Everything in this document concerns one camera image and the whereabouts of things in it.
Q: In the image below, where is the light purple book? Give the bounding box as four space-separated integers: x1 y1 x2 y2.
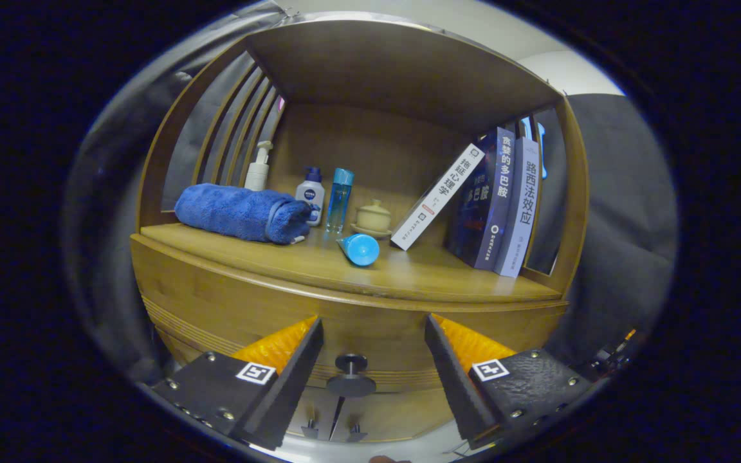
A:
494 137 542 278

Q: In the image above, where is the clear blue bottle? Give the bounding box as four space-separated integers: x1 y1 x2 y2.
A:
325 168 355 235

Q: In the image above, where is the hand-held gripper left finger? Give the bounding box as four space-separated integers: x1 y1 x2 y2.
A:
152 317 325 452

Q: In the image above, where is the wooden cabinet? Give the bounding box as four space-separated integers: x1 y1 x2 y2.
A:
129 19 590 444

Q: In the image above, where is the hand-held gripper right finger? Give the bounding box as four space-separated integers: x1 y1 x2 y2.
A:
423 314 596 451

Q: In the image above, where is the dark blue book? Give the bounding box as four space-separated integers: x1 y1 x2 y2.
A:
443 127 517 271

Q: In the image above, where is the wooden cabinet door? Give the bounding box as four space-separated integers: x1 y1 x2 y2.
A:
287 394 340 441
332 389 458 443

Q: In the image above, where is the dark device with orange tip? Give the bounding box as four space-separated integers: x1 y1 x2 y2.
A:
592 327 638 374

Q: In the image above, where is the beige lidded ceramic cup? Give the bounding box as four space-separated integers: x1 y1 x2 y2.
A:
350 199 394 240

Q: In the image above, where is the blue and white tube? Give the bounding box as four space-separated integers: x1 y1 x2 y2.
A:
336 233 381 267

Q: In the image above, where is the white book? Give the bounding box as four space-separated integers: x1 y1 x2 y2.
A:
390 143 486 251

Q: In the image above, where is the wooden countertop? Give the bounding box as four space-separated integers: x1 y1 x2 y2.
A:
139 222 564 304

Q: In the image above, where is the white pump bottle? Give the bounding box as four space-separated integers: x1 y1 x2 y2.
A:
244 140 274 192

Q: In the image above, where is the white bottle with blue cap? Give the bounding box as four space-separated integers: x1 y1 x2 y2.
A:
295 167 325 227

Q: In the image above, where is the wooden drawer with black knob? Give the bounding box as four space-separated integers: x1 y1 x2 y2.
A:
130 233 569 398

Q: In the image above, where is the rolled blue towel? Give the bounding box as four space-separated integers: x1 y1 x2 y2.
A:
174 183 313 246

